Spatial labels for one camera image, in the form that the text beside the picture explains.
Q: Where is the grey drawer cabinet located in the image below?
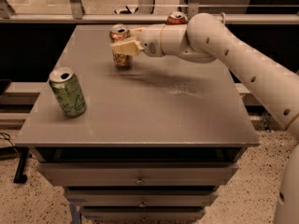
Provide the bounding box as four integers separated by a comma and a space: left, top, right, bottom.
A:
16, 25, 258, 221

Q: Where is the black stand leg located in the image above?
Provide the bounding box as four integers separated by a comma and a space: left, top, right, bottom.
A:
13, 147, 29, 184

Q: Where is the orange soda can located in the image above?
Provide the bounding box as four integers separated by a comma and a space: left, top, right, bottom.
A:
109, 24, 133, 71

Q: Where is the green soda can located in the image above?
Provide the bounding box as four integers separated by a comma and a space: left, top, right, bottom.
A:
49, 67, 86, 118

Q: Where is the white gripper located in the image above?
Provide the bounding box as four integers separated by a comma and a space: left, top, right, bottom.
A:
110, 24, 163, 57

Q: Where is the red coke can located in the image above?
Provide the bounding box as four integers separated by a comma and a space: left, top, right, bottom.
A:
167, 11, 186, 25

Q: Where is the metal railing frame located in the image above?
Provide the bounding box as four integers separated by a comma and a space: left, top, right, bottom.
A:
0, 0, 299, 22

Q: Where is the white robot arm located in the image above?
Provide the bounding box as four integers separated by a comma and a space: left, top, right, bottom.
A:
111, 13, 299, 138

